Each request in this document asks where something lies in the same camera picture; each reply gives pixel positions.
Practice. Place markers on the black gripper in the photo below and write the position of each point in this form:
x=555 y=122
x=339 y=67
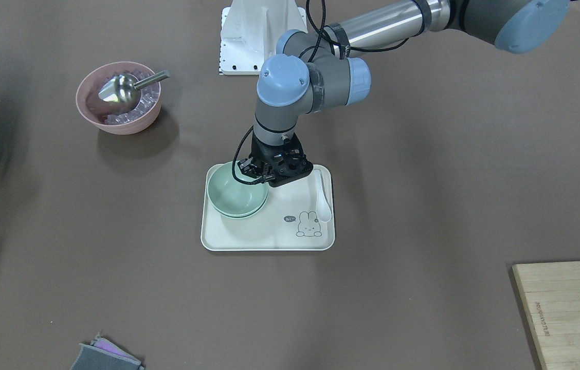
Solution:
x=259 y=153

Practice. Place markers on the green bowl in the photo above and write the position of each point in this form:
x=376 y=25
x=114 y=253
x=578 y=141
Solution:
x=236 y=209
x=221 y=184

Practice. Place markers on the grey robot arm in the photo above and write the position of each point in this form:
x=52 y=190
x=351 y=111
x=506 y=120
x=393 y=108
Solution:
x=311 y=72

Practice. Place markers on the cream rabbit print tray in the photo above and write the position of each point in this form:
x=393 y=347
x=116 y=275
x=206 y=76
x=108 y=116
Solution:
x=287 y=222

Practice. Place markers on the white ceramic spoon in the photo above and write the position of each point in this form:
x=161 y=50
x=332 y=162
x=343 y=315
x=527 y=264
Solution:
x=323 y=211

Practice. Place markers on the clear ice cubes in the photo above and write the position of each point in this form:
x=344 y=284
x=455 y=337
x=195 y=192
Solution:
x=149 y=96

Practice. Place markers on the pink bowl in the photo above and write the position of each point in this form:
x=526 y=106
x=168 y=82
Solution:
x=140 y=118

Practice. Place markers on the metal ice scoop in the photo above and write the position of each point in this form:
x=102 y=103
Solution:
x=122 y=92

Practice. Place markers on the purple cloth under grey cloth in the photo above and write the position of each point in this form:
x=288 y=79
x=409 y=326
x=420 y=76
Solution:
x=109 y=346

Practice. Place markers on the grey folded cloth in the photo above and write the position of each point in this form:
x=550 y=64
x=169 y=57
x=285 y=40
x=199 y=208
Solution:
x=92 y=357

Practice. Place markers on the bamboo cutting board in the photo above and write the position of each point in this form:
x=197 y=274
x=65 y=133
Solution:
x=550 y=294

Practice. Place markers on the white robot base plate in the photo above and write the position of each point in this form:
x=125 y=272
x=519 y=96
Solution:
x=250 y=30

